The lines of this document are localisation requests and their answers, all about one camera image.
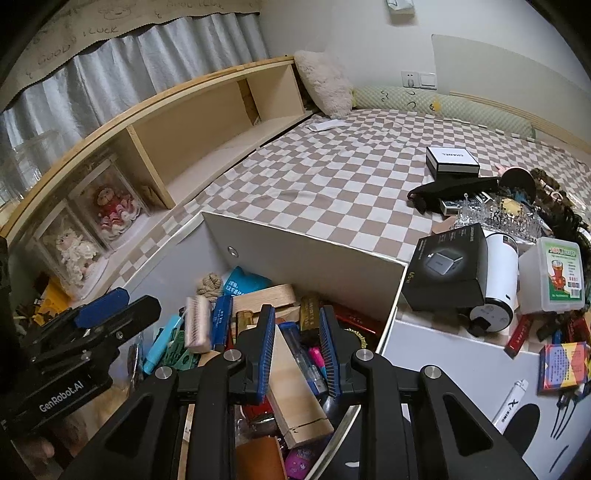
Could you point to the fluffy white pillow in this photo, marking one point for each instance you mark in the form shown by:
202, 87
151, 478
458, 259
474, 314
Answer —
323, 83

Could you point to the black and white box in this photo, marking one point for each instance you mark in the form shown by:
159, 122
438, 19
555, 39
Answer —
452, 159

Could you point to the clear case with red doll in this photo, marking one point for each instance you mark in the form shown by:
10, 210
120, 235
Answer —
111, 203

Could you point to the wooden bedside shelf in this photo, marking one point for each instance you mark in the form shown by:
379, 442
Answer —
207, 120

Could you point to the curved light wood piece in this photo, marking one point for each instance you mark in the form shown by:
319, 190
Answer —
263, 297

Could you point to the blue printed packet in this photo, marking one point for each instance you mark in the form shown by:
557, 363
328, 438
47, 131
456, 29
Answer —
242, 284

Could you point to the white tube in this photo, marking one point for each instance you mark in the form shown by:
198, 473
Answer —
510, 401

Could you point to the white cylinder appliance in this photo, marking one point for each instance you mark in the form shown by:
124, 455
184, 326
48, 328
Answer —
501, 277

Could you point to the beige printed valance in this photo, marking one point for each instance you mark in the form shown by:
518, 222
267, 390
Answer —
92, 27

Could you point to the red flat box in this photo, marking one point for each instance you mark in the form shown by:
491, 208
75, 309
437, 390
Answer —
358, 323

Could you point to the crystal tiara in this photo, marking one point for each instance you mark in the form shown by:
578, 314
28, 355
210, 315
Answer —
498, 217

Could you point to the light wooden block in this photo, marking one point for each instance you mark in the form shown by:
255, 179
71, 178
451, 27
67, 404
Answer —
295, 392

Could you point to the clear plastic box green label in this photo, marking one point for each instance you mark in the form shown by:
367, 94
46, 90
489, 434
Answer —
554, 281

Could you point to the white wall switch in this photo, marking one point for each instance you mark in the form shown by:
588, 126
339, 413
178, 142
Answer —
428, 79

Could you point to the white air conditioner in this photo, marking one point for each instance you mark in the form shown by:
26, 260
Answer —
399, 4

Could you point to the white wall panel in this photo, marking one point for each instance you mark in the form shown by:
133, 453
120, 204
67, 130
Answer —
508, 69

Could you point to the clear plastic container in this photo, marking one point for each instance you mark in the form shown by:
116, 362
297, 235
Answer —
27, 157

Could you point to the white paper slip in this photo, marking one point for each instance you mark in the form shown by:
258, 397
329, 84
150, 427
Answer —
325, 124

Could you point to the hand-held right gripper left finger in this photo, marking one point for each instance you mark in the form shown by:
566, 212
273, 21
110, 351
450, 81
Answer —
262, 355

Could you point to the pink brush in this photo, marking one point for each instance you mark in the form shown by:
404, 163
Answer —
198, 325

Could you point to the pile of lighters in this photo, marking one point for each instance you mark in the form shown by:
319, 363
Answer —
568, 327

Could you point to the brown braided wig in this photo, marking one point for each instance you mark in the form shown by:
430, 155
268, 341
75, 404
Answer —
561, 201

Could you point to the black and gold box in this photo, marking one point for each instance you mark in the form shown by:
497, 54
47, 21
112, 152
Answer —
311, 314

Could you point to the clear blue lighter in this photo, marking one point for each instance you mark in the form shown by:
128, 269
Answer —
302, 355

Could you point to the grey curtain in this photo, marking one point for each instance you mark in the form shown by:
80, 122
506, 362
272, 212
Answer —
115, 64

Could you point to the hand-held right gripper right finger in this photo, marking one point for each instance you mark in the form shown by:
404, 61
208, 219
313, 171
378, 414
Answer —
328, 355

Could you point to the white wall socket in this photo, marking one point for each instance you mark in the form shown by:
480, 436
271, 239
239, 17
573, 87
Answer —
408, 79

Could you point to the purple printed packet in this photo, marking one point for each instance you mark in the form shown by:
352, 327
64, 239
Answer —
300, 461

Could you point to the round dark disc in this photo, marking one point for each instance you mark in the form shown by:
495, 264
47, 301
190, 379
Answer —
519, 180

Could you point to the checkered bed sheet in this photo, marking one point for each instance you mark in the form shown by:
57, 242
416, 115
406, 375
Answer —
346, 175

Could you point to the black charger box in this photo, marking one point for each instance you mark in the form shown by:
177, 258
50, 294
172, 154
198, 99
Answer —
445, 272

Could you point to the long green bolster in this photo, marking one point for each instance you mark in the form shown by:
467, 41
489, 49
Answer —
438, 101

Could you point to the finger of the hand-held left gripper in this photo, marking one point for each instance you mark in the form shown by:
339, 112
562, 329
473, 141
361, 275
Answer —
136, 314
102, 307

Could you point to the colourful card box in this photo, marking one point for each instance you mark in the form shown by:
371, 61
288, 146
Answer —
564, 367

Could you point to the white storage box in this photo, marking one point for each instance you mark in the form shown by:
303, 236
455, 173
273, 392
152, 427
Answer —
300, 258

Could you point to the black cloth pouch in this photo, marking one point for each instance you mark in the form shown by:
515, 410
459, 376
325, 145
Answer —
457, 189

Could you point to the clear case with white doll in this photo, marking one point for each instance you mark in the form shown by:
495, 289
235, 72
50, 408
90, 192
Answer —
69, 249

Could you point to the red lighter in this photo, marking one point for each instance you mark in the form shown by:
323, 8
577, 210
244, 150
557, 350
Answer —
517, 337

